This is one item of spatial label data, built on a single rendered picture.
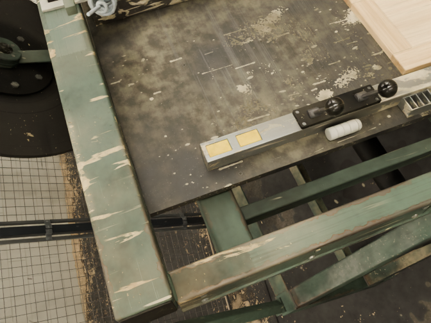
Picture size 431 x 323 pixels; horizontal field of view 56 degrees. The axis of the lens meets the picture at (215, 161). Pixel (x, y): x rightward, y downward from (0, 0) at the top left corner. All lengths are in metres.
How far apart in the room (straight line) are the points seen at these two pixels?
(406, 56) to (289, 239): 0.59
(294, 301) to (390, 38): 1.13
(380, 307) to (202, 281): 1.86
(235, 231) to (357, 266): 0.84
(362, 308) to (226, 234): 1.80
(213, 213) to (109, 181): 0.24
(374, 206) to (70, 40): 0.77
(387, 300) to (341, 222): 1.71
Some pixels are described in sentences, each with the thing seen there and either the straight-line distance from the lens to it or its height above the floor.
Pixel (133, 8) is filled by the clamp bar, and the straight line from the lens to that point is 1.21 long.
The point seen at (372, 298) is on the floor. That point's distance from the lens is 2.55.
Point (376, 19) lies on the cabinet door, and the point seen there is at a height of 1.19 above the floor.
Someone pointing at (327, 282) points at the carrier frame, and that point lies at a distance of 1.72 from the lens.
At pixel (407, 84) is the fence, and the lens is 1.06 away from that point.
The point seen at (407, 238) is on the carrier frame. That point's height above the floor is 0.79.
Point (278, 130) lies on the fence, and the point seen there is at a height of 1.51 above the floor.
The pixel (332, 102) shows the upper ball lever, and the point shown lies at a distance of 0.82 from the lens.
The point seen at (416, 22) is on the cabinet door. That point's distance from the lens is 1.25.
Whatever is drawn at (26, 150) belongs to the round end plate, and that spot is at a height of 1.82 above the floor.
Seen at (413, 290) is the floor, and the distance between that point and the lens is 2.44.
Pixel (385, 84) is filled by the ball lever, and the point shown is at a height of 1.43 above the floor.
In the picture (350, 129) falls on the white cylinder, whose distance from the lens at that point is 0.96.
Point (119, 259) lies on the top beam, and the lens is 0.74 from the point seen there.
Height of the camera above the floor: 2.21
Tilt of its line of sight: 42 degrees down
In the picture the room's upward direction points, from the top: 86 degrees counter-clockwise
